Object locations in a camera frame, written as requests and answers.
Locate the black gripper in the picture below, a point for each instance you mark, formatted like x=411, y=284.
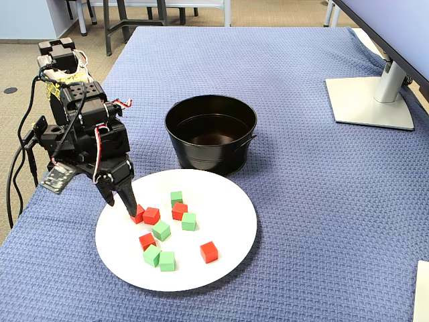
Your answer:
x=118, y=173

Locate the red cube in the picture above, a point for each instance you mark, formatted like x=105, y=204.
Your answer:
x=208, y=252
x=179, y=212
x=146, y=241
x=140, y=216
x=151, y=217

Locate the white round plate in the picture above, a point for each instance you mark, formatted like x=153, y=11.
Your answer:
x=214, y=214

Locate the green cube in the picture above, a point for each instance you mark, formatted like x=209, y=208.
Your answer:
x=167, y=262
x=188, y=222
x=161, y=231
x=176, y=197
x=151, y=256

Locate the black metal bucket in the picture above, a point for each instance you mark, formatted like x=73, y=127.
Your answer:
x=207, y=157

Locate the black round floor cap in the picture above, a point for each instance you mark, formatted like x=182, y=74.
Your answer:
x=10, y=90

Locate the black chair legs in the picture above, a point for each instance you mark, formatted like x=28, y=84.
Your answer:
x=93, y=15
x=182, y=15

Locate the blue woven table cloth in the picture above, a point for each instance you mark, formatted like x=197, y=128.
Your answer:
x=301, y=201

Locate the light grey table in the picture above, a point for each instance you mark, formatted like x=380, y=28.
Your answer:
x=227, y=13

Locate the silver monitor stand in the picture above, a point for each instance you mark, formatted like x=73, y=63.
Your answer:
x=368, y=100

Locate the grey metal legs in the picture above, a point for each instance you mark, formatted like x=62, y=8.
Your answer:
x=330, y=13

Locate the white flat object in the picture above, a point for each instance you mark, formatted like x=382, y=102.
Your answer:
x=423, y=295

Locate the computer monitor screen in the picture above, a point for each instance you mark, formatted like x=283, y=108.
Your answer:
x=395, y=20

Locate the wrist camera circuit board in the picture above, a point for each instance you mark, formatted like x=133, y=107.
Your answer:
x=55, y=181

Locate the dark grey metal frame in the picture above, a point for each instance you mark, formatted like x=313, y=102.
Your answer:
x=108, y=33

